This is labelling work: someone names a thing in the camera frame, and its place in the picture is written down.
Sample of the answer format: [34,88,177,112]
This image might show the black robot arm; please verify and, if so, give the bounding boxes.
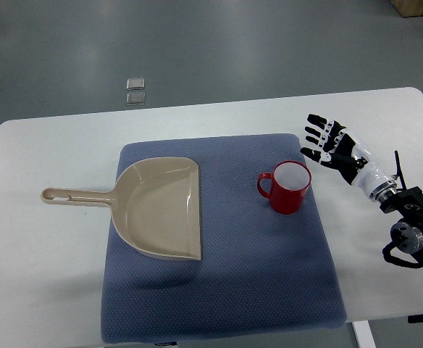
[376,151,423,269]

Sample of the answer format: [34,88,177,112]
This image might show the upper metal floor plate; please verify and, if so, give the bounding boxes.
[126,78,145,91]

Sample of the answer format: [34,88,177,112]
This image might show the blue fabric cushion mat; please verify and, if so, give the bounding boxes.
[101,133,346,344]

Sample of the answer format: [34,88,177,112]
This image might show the white table leg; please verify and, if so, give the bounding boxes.
[352,320,376,348]

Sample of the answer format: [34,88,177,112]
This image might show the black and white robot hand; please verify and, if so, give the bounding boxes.
[301,114,398,202]

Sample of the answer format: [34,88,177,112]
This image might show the wooden box corner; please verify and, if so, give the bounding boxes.
[390,0,423,18]

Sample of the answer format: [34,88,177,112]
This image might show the beige plastic dustpan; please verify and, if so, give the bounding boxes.
[41,157,202,261]

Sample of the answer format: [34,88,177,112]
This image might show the red cup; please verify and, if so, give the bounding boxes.
[256,160,312,215]

